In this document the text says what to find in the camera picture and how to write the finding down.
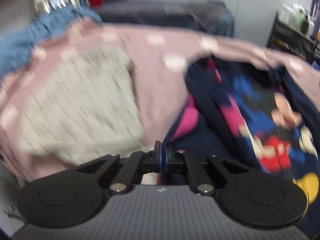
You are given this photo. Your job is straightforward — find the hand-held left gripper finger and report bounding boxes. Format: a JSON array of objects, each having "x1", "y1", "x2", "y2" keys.
[
  {"x1": 161, "y1": 145, "x2": 247, "y2": 195},
  {"x1": 75, "y1": 140, "x2": 162, "y2": 196}
]

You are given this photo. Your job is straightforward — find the navy cartoon print garment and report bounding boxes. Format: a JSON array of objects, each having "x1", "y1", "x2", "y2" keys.
[{"x1": 157, "y1": 55, "x2": 320, "y2": 233}]

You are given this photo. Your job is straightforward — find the cream speckled garment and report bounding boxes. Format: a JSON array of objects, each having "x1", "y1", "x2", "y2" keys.
[{"x1": 15, "y1": 47, "x2": 148, "y2": 168}]

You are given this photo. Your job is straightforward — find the teal cloth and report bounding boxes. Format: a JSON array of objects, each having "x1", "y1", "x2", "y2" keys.
[{"x1": 217, "y1": 11, "x2": 236, "y2": 39}]

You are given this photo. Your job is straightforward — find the white plastic bag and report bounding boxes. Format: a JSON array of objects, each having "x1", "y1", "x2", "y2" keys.
[{"x1": 282, "y1": 2, "x2": 316, "y2": 32}]

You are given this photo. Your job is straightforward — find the pink spotted blanket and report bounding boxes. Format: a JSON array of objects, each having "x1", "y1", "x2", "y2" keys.
[{"x1": 0, "y1": 20, "x2": 320, "y2": 183}]

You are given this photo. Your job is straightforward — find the blue denim cloth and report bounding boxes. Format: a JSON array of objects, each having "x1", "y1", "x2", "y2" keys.
[{"x1": 0, "y1": 6, "x2": 103, "y2": 78}]

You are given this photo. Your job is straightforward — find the black rack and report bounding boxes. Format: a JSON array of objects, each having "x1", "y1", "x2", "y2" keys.
[{"x1": 266, "y1": 10, "x2": 320, "y2": 65}]

